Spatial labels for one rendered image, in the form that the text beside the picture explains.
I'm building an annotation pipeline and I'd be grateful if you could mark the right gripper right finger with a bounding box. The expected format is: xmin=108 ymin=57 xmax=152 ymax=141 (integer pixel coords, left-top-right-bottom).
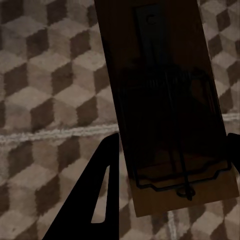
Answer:
xmin=227 ymin=132 xmax=240 ymax=173

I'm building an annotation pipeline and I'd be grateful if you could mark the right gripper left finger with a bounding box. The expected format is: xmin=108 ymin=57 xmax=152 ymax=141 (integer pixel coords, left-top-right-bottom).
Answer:
xmin=43 ymin=133 xmax=119 ymax=240

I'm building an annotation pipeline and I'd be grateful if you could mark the mousetrap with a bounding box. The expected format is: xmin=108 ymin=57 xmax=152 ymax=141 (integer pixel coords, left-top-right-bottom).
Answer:
xmin=94 ymin=0 xmax=240 ymax=218

